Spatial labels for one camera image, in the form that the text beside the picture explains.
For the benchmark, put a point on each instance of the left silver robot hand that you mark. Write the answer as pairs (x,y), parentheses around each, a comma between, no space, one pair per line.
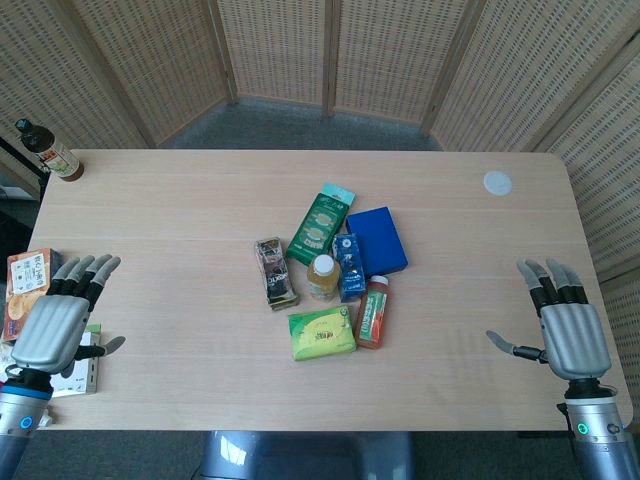
(50,325)

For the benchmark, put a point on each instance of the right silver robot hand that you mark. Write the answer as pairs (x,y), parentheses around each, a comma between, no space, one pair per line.
(570,325)

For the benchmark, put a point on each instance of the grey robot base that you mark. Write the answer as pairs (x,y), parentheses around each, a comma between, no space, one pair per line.
(305,455)

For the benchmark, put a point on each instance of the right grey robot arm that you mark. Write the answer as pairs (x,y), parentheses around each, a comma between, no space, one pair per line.
(595,430)

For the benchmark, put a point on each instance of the orange cracker box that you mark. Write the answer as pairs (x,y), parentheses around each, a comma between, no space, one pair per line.
(25,290)

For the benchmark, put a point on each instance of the white green small box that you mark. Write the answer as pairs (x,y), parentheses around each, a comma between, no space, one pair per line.
(85,370)

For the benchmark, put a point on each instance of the white round lid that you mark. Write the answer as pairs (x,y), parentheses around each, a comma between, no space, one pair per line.
(497,182)

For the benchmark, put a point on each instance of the dark sauce bottle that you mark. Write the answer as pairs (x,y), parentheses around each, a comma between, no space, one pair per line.
(50,150)

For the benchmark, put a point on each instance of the red juice bottle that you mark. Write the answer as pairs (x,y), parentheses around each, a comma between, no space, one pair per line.
(373,315)

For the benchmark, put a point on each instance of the blue rectangular box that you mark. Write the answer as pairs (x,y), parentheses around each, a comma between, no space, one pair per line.
(378,239)

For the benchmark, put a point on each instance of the blue drink carton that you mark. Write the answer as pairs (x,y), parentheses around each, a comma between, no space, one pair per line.
(350,267)

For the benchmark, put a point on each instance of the green yellow tissue pack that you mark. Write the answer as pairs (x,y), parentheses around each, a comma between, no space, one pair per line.
(322,334)

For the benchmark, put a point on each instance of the yellow juice bottle white cap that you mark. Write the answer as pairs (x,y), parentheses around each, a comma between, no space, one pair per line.
(324,279)

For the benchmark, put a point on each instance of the green cookie box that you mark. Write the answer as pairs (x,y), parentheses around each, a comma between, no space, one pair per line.
(319,224)

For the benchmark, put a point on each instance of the woven folding screen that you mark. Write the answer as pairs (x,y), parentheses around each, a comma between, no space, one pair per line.
(320,55)

